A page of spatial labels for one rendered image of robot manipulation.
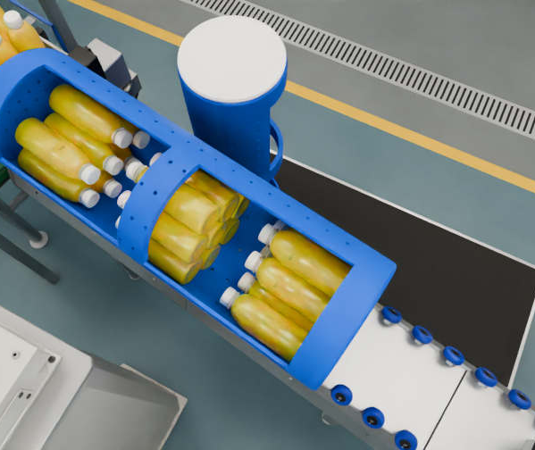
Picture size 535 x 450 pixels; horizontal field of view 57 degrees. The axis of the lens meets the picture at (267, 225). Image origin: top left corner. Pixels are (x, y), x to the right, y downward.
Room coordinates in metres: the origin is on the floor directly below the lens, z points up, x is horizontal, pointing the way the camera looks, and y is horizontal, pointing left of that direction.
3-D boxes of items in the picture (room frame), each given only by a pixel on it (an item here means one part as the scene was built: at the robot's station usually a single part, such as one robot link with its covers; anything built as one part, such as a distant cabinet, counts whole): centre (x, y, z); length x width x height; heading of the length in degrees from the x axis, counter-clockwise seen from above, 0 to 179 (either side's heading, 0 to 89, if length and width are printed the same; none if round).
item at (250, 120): (0.88, 0.09, 0.59); 0.28 x 0.28 x 0.88
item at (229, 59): (0.88, 0.09, 1.03); 0.28 x 0.28 x 0.01
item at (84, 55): (0.91, 0.49, 0.95); 0.10 x 0.07 x 0.10; 144
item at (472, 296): (0.69, -0.33, 0.07); 1.50 x 0.52 x 0.15; 62
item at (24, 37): (0.95, 0.63, 0.99); 0.07 x 0.07 x 0.19
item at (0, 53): (0.90, 0.67, 0.99); 0.07 x 0.07 x 0.19
